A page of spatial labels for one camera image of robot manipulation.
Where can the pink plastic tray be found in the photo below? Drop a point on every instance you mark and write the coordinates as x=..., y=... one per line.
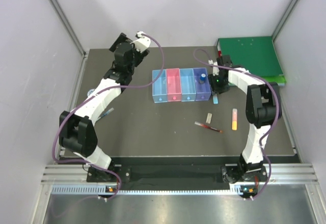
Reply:
x=173, y=85

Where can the dark green binder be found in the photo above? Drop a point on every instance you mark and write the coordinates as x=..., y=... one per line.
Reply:
x=256, y=54

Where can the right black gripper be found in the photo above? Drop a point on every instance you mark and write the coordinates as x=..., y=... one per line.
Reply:
x=214, y=86

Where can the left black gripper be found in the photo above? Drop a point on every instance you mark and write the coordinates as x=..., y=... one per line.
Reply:
x=139, y=56

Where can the small grey eraser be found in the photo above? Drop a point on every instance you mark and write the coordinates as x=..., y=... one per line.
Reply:
x=209, y=117

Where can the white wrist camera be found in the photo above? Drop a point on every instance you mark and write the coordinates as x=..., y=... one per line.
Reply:
x=215, y=69
x=142, y=42

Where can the blue pen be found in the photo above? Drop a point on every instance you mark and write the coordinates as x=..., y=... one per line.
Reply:
x=105, y=113

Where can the red pen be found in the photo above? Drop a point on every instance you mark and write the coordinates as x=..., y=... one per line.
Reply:
x=207, y=127

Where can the light green folder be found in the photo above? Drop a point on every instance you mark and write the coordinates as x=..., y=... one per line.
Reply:
x=279, y=79

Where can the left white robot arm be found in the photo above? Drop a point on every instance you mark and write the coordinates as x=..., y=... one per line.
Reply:
x=77, y=127

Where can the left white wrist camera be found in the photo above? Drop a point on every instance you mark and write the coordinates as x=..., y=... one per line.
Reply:
x=142, y=42

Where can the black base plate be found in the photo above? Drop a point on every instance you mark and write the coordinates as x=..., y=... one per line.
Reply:
x=182, y=177

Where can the light blue tray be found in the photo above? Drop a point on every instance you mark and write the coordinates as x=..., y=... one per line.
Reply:
x=188, y=87
x=159, y=89

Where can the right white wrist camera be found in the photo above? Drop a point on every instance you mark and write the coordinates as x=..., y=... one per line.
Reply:
x=215, y=69

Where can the purple plastic tray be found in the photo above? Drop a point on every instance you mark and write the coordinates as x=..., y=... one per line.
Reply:
x=203, y=91

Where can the blue white tape roll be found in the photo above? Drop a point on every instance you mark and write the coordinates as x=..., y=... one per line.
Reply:
x=90, y=92

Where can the blue grey eraser stick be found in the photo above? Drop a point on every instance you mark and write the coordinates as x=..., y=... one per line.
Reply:
x=215, y=99

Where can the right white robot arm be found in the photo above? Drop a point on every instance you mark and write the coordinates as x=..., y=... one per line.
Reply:
x=263, y=109

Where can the blue cap bottle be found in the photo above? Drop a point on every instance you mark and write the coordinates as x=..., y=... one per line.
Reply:
x=202, y=78

